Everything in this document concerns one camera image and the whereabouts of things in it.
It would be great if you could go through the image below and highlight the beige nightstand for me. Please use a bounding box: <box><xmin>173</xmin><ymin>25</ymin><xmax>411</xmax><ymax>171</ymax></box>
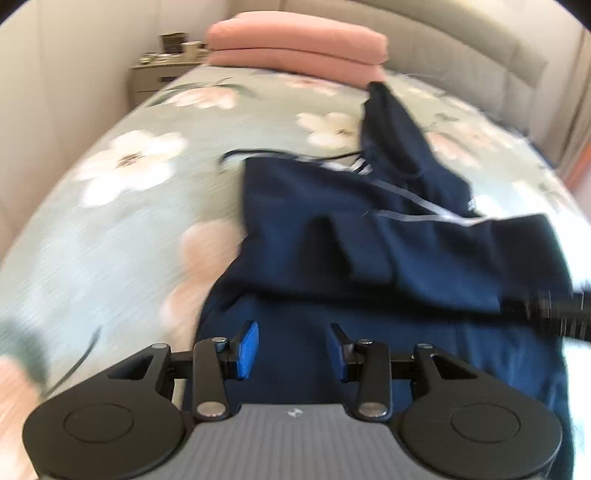
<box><xmin>131</xmin><ymin>56</ymin><xmax>209</xmax><ymax>108</ymax></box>

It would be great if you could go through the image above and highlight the dark box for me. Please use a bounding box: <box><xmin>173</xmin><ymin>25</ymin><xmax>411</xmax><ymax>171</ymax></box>
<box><xmin>159</xmin><ymin>32</ymin><xmax>190</xmax><ymax>54</ymax></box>

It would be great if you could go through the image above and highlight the beige curtain with orange edge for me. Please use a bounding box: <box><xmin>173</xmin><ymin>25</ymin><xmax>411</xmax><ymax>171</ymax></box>
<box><xmin>551</xmin><ymin>0</ymin><xmax>591</xmax><ymax>197</ymax></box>

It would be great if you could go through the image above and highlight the beige padded headboard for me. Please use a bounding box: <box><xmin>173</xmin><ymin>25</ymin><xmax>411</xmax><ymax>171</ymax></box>
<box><xmin>230</xmin><ymin>0</ymin><xmax>579</xmax><ymax>160</ymax></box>

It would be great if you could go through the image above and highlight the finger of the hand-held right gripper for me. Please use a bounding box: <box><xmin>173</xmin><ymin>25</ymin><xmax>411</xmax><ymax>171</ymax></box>
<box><xmin>501</xmin><ymin>287</ymin><xmax>591</xmax><ymax>343</ymax></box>

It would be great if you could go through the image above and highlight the pink pillow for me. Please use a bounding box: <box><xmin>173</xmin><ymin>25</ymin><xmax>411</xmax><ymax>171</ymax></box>
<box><xmin>208</xmin><ymin>48</ymin><xmax>387</xmax><ymax>88</ymax></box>
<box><xmin>205</xmin><ymin>11</ymin><xmax>389</xmax><ymax>65</ymax></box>

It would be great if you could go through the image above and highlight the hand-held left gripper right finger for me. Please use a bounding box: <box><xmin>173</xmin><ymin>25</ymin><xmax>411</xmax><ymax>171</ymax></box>
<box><xmin>326</xmin><ymin>322</ymin><xmax>482</xmax><ymax>422</ymax></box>

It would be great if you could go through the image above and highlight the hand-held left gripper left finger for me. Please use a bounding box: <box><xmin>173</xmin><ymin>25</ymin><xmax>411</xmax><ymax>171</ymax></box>
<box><xmin>107</xmin><ymin>320</ymin><xmax>260</xmax><ymax>422</ymax></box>

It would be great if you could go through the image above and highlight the floral green bedspread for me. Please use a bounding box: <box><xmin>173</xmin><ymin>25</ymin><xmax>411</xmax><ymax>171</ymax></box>
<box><xmin>0</xmin><ymin>64</ymin><xmax>591</xmax><ymax>480</ymax></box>

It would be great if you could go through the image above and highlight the navy blue garment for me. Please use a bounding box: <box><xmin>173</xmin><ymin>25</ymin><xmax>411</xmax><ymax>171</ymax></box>
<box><xmin>198</xmin><ymin>80</ymin><xmax>576</xmax><ymax>480</ymax></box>

